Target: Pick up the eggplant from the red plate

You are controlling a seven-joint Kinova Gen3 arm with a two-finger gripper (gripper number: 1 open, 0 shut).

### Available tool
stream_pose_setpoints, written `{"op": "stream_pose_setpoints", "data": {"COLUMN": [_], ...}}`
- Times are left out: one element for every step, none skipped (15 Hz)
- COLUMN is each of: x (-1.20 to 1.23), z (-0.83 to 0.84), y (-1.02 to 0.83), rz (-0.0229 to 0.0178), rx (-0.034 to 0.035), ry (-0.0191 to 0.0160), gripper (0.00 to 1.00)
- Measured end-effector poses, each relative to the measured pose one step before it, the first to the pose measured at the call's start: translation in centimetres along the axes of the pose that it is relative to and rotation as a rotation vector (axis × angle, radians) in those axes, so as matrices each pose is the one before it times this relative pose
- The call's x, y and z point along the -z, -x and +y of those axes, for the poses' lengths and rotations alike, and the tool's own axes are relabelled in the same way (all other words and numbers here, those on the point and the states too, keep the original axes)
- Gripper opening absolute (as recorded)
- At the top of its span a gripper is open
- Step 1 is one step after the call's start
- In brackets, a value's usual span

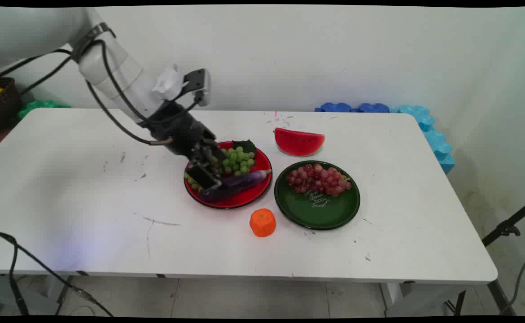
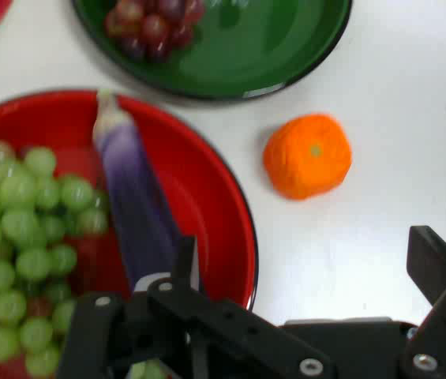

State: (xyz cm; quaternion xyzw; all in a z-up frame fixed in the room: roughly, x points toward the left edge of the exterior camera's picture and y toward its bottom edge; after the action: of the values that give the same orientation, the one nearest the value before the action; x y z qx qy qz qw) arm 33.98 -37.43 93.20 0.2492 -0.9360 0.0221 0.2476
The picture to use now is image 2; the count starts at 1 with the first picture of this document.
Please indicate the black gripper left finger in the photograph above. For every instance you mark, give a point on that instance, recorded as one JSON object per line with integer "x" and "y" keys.
{"x": 214, "y": 335}

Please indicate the purple toy eggplant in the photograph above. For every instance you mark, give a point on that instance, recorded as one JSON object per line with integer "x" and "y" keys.
{"x": 128, "y": 177}

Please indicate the red round plate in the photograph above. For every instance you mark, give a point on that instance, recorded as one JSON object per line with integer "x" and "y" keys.
{"x": 199, "y": 181}

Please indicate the orange toy tangerine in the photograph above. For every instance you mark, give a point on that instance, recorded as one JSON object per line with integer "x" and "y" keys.
{"x": 305, "y": 158}

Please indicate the green grape bunch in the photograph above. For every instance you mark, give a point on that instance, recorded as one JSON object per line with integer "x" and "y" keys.
{"x": 17, "y": 189}

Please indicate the dark green round plate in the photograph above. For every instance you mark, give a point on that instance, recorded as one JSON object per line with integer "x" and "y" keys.
{"x": 266, "y": 47}

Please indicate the red grape bunch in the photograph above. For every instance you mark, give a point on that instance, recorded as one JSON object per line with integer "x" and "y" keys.
{"x": 151, "y": 27}

